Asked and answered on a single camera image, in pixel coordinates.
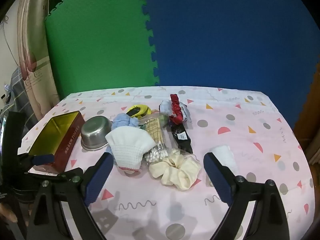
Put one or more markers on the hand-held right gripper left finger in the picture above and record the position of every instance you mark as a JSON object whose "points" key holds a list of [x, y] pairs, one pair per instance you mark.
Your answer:
{"points": [[98, 177]]}

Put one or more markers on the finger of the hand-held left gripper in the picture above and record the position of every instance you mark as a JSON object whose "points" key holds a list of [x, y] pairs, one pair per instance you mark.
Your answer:
{"points": [[43, 159], [50, 175]]}

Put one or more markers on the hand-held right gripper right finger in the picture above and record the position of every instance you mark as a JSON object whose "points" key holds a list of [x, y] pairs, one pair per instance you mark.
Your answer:
{"points": [[217, 178]]}

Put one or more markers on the white cloth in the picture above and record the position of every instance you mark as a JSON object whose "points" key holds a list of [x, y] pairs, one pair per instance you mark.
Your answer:
{"points": [[225, 153]]}

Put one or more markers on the red and gold tin box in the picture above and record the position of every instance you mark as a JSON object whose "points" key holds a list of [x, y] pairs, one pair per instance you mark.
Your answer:
{"points": [[70, 142]]}

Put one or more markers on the cream scrunchie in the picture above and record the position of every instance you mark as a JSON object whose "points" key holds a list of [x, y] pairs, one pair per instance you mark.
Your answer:
{"points": [[185, 170]]}

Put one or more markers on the white knitted glove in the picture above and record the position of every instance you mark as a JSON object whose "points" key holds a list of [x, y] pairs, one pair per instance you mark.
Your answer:
{"points": [[127, 142]]}

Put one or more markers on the light blue fuzzy scrunchie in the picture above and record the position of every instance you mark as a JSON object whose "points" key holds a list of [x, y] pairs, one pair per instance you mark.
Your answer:
{"points": [[122, 121]]}

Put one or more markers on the bag of cotton swabs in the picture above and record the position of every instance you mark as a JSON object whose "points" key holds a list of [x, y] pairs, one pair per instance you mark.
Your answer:
{"points": [[153, 132]]}

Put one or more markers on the white printed sock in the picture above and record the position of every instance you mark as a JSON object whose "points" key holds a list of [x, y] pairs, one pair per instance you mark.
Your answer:
{"points": [[187, 113]]}

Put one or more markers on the pink green striped towel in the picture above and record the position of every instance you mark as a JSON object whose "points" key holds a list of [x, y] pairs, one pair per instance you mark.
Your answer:
{"points": [[163, 120]]}

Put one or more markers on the red and grey cloth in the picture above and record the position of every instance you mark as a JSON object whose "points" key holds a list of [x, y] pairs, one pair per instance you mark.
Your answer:
{"points": [[175, 105]]}

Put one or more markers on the person's left hand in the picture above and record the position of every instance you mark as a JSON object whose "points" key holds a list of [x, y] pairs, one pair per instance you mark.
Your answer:
{"points": [[7, 212]]}

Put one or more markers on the stainless steel bowl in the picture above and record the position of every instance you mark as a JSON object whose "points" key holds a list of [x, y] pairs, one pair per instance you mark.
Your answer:
{"points": [[96, 132]]}

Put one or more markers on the grey plaid cloth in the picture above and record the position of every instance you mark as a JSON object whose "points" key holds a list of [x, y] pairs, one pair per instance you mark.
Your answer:
{"points": [[17, 85]]}

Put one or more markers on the black foil packet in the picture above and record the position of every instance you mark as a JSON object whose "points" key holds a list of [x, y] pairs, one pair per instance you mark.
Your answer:
{"points": [[181, 137]]}

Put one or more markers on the pink patterned tablecloth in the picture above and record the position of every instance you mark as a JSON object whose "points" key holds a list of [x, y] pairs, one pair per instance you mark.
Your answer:
{"points": [[250, 120]]}

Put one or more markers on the beige printed curtain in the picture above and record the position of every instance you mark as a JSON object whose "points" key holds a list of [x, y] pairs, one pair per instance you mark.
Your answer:
{"points": [[32, 55]]}

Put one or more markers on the brown wooden furniture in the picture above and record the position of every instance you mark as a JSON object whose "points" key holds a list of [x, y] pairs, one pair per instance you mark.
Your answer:
{"points": [[310, 120]]}

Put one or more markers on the green foam mat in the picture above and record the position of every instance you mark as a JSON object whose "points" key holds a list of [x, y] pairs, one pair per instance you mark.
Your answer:
{"points": [[100, 42]]}

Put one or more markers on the blue foam mat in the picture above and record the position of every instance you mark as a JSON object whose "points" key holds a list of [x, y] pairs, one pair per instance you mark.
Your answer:
{"points": [[225, 42]]}

